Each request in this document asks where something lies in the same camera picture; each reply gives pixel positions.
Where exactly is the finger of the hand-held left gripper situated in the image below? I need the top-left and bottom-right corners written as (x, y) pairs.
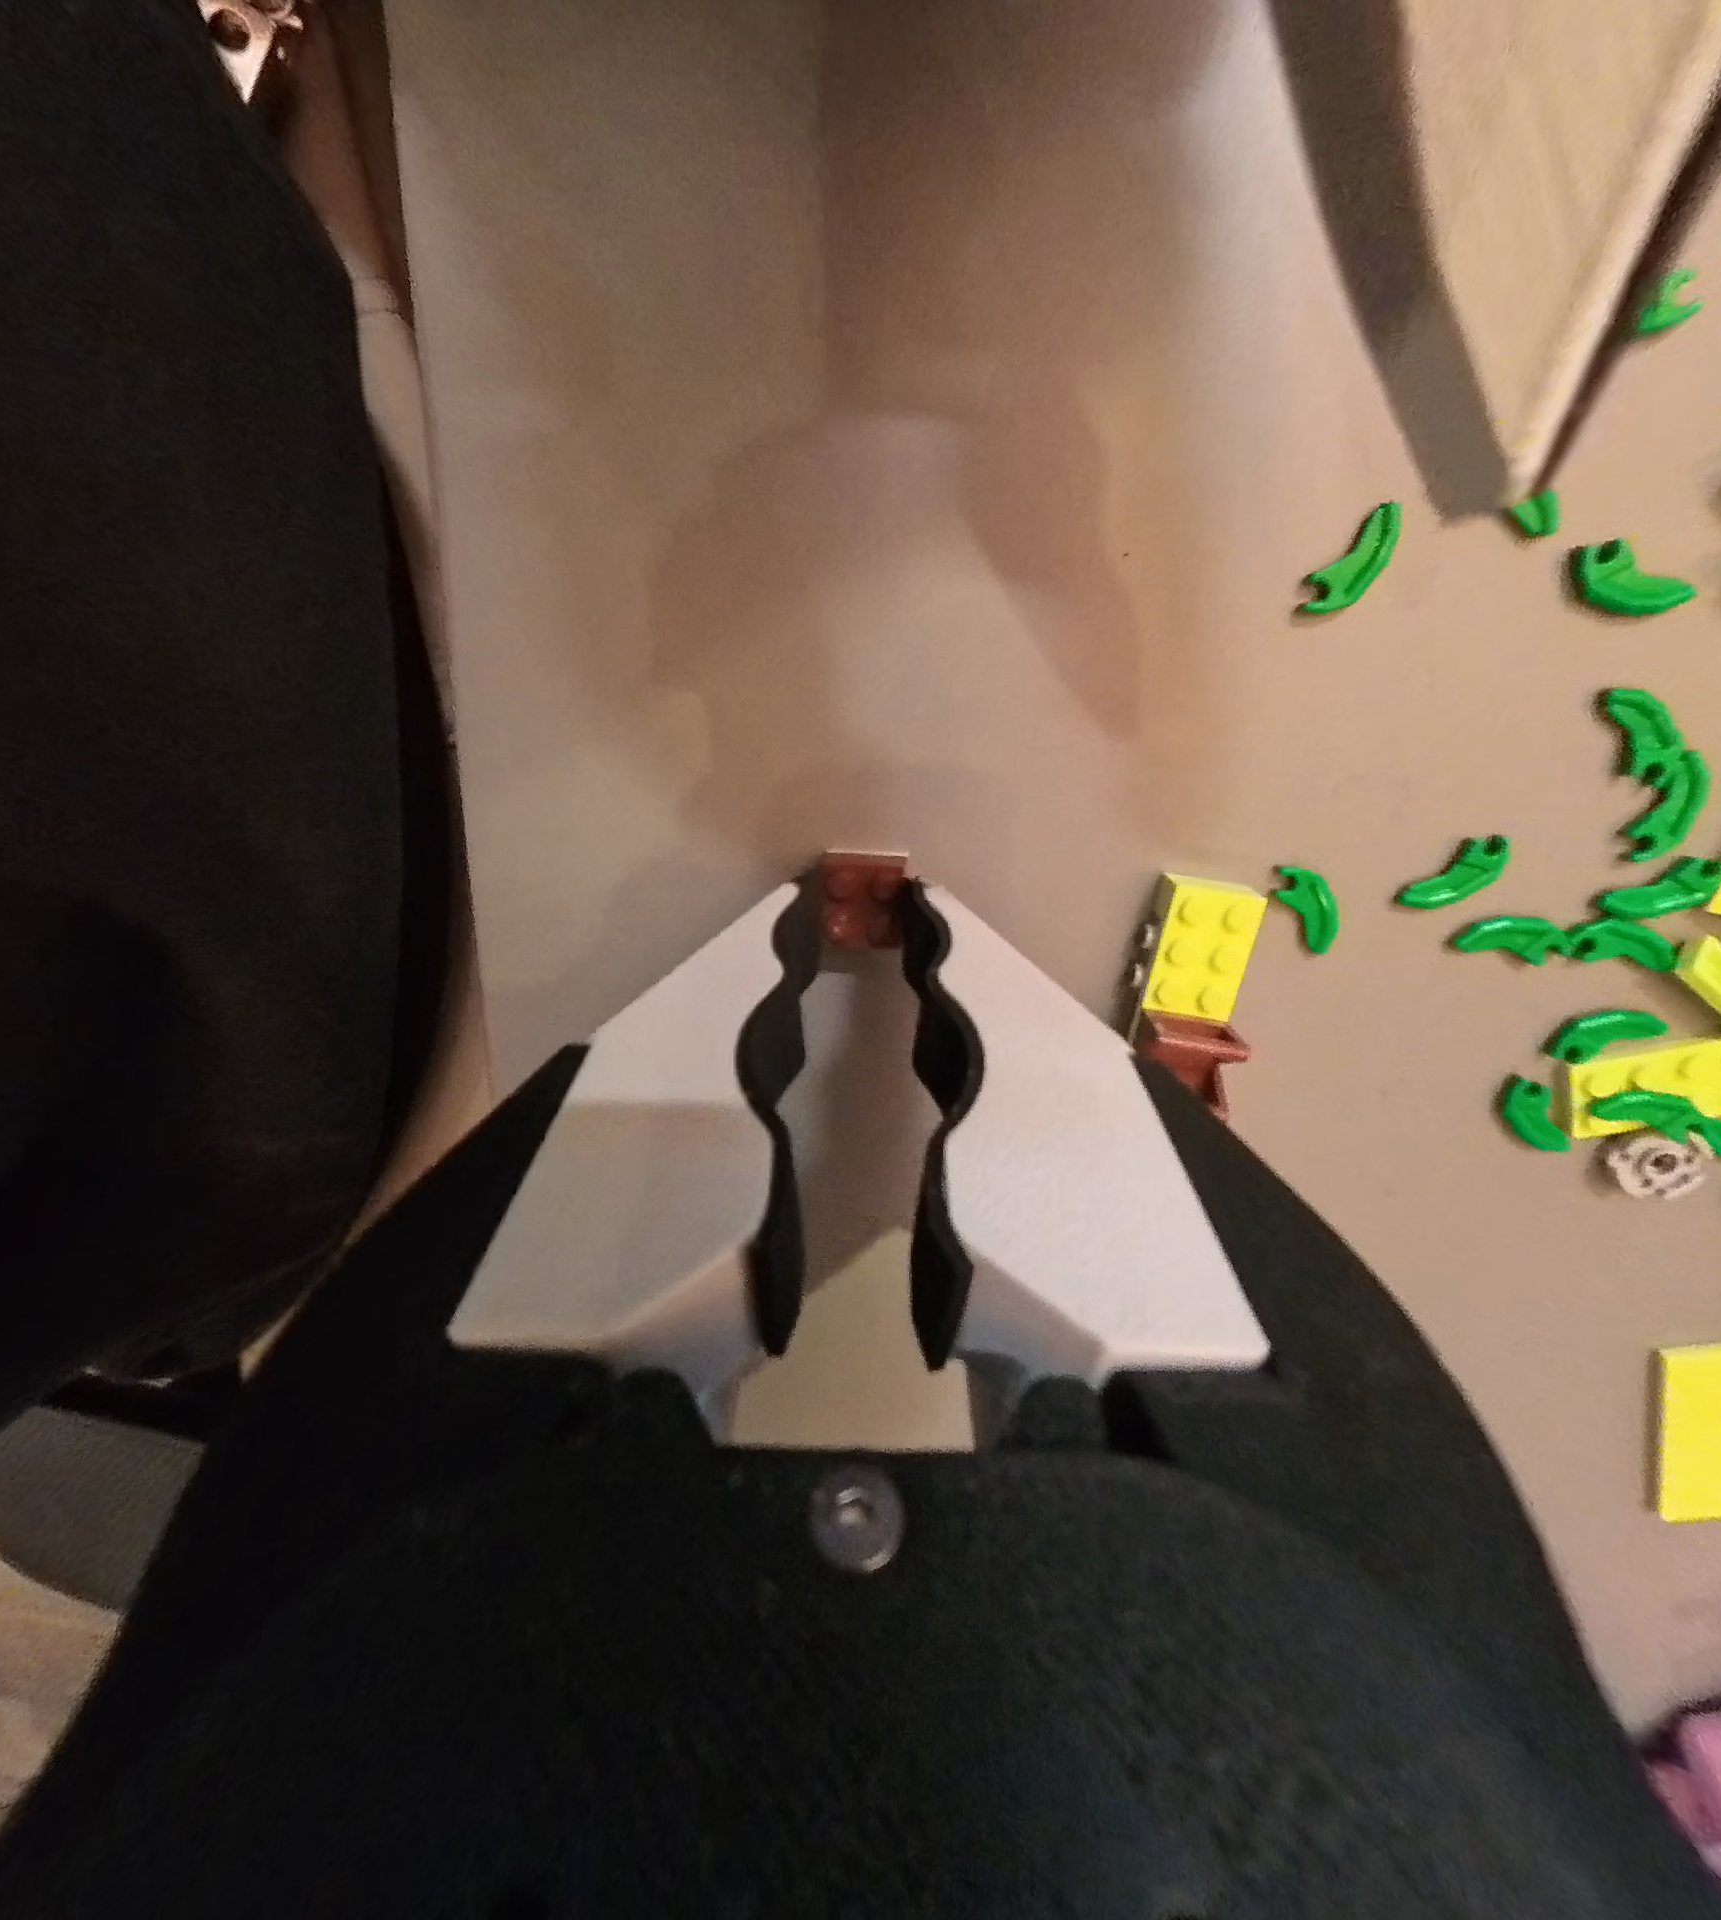
top-left (1271, 0), bottom-right (1721, 522)

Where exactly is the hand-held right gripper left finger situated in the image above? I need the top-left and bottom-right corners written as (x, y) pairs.
top-left (447, 882), bottom-right (818, 1419)

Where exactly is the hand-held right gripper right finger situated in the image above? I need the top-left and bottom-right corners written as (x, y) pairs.
top-left (897, 882), bottom-right (1269, 1419)

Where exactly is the brown toy clip piece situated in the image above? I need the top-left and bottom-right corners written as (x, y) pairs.
top-left (1137, 1016), bottom-right (1252, 1120)

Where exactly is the yellow and brown lego assembly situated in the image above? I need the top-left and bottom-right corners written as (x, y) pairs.
top-left (1128, 872), bottom-right (1269, 1052)

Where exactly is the brown toy brick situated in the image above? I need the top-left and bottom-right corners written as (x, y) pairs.
top-left (818, 852), bottom-right (911, 949)

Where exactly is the black office chair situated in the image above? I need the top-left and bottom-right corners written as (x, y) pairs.
top-left (0, 1382), bottom-right (224, 1619)

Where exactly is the pile of toy bricks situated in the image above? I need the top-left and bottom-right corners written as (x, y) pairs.
top-left (1295, 269), bottom-right (1721, 1525)

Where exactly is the person's black clothing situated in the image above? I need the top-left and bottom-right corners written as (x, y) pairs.
top-left (0, 0), bottom-right (464, 1501)

